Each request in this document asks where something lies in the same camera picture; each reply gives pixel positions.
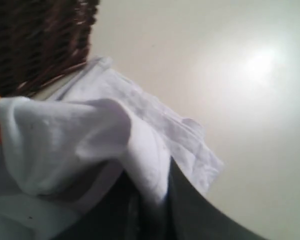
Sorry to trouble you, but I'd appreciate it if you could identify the white t-shirt with red print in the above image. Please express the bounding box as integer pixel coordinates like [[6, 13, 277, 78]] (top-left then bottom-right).
[[0, 58, 224, 240]]

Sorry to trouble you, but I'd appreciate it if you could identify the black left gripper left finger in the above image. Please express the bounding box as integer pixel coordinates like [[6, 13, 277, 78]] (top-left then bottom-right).
[[49, 171, 146, 240]]

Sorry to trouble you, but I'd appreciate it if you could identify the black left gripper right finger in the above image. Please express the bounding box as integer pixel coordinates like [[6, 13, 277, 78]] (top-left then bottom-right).
[[166, 158, 264, 240]]

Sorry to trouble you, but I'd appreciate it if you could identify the dark brown wicker basket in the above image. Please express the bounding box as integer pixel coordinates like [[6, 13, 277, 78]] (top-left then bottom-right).
[[0, 0, 100, 97]]

